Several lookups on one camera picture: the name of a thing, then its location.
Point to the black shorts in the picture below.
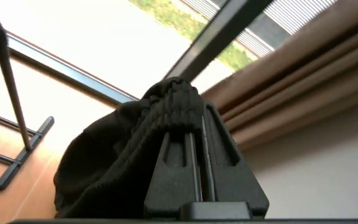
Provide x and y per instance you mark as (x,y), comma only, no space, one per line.
(110,155)

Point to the window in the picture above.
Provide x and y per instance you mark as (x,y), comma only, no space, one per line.
(219,34)

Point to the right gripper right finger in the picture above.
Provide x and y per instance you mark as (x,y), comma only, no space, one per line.
(238,186)

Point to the black clothes rack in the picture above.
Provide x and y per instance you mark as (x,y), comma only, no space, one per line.
(23,155)

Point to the brown curtain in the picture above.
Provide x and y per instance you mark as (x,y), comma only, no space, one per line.
(291,77)

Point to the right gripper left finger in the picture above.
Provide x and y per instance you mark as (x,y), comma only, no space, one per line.
(172,186)

